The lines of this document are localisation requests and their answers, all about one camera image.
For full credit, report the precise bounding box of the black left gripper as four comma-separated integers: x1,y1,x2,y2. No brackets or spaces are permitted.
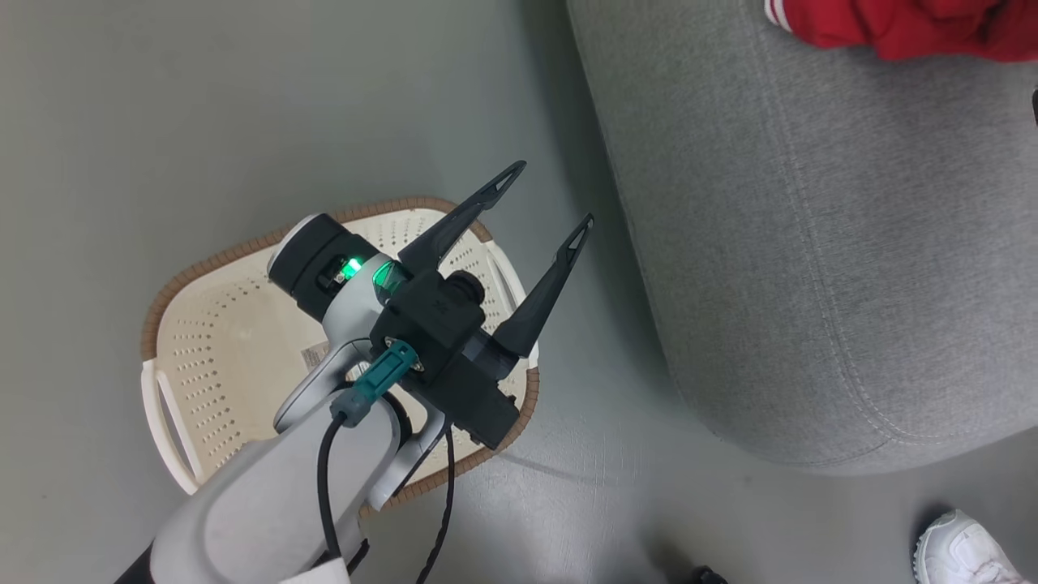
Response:
372,160,595,383

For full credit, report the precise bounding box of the red garment with white stripes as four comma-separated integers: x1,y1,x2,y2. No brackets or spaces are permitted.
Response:
764,0,1038,63

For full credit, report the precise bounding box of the beige perforated plastic laundry basket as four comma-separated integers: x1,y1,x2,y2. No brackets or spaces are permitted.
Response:
140,195,541,520

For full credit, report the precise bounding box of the grey fabric sofa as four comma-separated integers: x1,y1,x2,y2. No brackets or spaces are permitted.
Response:
566,0,1038,476

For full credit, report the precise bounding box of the white sneaker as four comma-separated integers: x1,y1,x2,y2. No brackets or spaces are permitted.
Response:
914,509,1027,584

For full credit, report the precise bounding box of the thin black braided cable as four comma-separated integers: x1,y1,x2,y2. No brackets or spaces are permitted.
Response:
415,422,456,584

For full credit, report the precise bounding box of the black cable with teal connector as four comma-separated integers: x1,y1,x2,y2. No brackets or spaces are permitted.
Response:
315,339,422,569

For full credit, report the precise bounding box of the white paper cable tag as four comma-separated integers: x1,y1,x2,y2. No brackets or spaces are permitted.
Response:
280,560,351,584

